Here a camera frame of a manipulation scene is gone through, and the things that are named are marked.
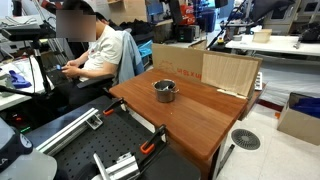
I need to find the small steel pot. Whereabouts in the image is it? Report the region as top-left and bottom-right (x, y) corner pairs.
(152, 79), (180, 104)

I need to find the light blue crate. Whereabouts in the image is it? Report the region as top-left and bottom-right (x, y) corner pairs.
(137, 39), (154, 68)

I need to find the light blue jacket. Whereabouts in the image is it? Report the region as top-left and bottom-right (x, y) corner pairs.
(115, 29), (145, 85)

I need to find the black orange bar clamp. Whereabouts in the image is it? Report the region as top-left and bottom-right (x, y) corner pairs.
(139, 124), (168, 156)
(102, 97), (128, 117)

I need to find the black office chair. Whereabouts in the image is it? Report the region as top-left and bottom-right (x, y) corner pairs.
(75, 73), (116, 98)

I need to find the large brown cardboard sheet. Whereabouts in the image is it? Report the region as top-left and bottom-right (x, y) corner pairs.
(151, 43), (263, 100)

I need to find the person in white shirt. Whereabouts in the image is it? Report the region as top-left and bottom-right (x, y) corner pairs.
(54, 3), (124, 111)

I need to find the black perforated base board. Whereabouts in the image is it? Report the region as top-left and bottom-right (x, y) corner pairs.
(24, 94), (202, 180)

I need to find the red cola carton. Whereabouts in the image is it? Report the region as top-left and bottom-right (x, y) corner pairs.
(179, 3), (196, 26)

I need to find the grey metal table leg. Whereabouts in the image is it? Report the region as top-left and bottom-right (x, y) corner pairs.
(214, 143), (236, 179)

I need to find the round metal floor drain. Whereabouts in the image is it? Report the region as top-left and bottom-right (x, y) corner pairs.
(230, 128), (262, 151)

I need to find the small light wooden box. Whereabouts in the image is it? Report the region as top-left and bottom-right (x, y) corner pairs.
(252, 28), (273, 44)

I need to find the long white table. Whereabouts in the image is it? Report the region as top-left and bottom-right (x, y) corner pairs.
(225, 34), (320, 58)

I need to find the white side desk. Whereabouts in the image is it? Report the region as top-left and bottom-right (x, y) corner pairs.
(0, 56), (55, 112)

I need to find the cardboard box on floor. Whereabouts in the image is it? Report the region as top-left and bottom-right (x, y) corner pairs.
(276, 92), (320, 147)

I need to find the blue cloth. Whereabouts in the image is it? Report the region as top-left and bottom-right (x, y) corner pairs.
(8, 69), (33, 90)

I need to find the blue fabric bundle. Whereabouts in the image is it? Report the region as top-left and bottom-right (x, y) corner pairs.
(289, 96), (320, 120)

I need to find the black bag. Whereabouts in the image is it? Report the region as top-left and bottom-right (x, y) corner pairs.
(298, 23), (320, 44)

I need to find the aluminium extrusion rail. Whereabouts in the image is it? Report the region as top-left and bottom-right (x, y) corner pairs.
(34, 107), (105, 157)
(91, 151), (141, 180)

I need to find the black camera on stand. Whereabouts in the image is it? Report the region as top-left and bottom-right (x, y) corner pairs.
(0, 23), (57, 98)

